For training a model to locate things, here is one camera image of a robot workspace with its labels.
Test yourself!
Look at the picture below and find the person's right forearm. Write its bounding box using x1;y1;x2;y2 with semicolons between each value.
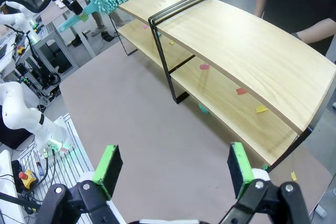
254;0;269;20

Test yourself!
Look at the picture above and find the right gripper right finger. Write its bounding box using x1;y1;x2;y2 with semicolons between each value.
219;142;316;224

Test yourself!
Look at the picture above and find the yellow red emergency stop button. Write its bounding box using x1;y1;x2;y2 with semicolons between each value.
17;170;38;190

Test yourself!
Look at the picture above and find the person's left forearm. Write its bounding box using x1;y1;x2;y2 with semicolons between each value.
293;18;336;45

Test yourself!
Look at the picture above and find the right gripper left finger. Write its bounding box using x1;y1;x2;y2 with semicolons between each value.
36;144;127;224

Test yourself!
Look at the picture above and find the black equipment rack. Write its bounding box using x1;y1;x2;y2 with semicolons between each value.
14;31;62;92

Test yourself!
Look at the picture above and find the person in beige trousers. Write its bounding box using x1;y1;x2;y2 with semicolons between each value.
76;0;125;41

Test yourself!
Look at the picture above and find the brown top grey desk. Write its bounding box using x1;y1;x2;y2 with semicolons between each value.
40;0;97;71

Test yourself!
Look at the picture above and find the wooden two-tier shelf black frame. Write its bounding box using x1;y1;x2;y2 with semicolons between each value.
148;0;336;175

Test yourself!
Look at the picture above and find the grey slotted mounting plate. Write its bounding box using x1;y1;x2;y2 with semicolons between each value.
15;113;96;224

